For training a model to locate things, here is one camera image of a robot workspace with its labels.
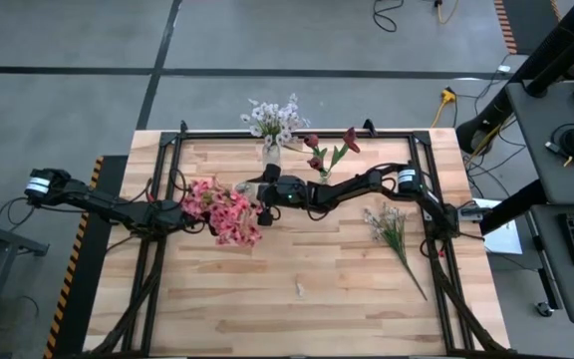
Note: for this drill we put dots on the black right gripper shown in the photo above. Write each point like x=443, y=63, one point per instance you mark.
x=287, y=192

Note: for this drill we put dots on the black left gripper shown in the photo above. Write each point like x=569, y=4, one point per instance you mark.
x=177, y=223

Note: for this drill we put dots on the ribbed glass bottle vase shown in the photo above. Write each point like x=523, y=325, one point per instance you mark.
x=271, y=155

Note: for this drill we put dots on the pink artificial flower bunch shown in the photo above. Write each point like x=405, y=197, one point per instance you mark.
x=242, y=229
x=224, y=204
x=197, y=199

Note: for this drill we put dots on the dark red artificial tulip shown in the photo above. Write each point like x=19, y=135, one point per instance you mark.
x=351, y=139
x=312, y=140
x=315, y=163

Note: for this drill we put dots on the white artificial flower bunch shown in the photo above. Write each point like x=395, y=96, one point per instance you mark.
x=391, y=234
x=257, y=117
x=289, y=117

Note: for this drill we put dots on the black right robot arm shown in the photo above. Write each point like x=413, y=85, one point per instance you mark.
x=357, y=184

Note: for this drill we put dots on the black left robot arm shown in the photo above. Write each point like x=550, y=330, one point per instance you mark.
x=107, y=207

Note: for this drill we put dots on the conical glass vase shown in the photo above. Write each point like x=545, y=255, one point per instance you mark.
x=324, y=177

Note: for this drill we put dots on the small fallen white petal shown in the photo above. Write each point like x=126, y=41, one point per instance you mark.
x=300, y=290

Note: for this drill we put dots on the white paper sheet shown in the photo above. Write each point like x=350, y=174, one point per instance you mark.
x=506, y=242

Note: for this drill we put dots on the white power adapter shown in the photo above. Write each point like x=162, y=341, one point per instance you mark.
x=504, y=69

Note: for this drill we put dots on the grey desk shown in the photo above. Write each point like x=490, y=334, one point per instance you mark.
x=556, y=279
x=541, y=114

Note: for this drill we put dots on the black pole on desk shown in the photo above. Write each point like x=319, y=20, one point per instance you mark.
x=551, y=80

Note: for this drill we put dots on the black caster wheel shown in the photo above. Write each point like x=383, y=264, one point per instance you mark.
x=544, y=309

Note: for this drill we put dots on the dark floor mat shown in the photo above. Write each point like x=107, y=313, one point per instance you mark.
x=531, y=20

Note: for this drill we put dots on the black tower fan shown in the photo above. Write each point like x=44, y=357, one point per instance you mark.
x=556, y=45

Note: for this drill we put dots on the black metal table frame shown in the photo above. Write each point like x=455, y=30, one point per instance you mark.
x=207, y=134

